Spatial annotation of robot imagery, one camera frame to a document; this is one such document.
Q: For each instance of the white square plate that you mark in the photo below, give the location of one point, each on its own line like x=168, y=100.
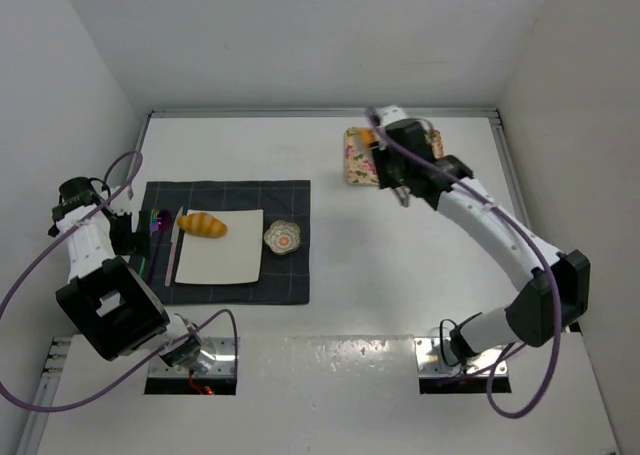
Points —
x=232, y=259

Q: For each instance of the long striped bread roll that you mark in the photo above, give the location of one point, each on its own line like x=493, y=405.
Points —
x=202, y=224

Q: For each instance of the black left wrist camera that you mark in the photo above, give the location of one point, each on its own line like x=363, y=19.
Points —
x=74, y=193

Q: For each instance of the iridescent green fork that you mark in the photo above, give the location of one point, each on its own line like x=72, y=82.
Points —
x=146, y=267

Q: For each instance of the dark blue checked placemat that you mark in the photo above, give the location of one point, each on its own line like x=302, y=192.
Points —
x=282, y=280

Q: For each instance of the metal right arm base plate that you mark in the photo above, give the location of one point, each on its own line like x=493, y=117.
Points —
x=436, y=361

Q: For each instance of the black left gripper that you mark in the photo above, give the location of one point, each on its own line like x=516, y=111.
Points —
x=133, y=237

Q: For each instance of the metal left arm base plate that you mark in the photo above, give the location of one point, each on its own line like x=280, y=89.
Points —
x=215, y=359

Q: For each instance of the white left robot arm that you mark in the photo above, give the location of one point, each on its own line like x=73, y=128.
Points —
x=105, y=297

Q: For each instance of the aluminium frame rail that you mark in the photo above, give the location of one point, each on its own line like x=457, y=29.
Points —
x=331, y=112

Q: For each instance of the floral rectangular tray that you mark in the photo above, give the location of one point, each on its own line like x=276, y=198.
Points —
x=358, y=168

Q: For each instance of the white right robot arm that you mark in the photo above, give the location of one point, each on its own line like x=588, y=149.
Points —
x=552, y=286

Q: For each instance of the pink handled knife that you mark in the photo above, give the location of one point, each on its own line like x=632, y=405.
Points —
x=173, y=247

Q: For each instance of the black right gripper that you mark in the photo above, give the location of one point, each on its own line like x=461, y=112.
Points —
x=388, y=170

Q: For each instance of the small floral sauce dish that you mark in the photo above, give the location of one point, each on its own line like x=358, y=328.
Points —
x=282, y=237

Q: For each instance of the iridescent purple spoon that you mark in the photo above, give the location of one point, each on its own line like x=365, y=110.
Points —
x=161, y=240

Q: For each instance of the small round bun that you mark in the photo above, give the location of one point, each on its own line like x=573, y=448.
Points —
x=367, y=137

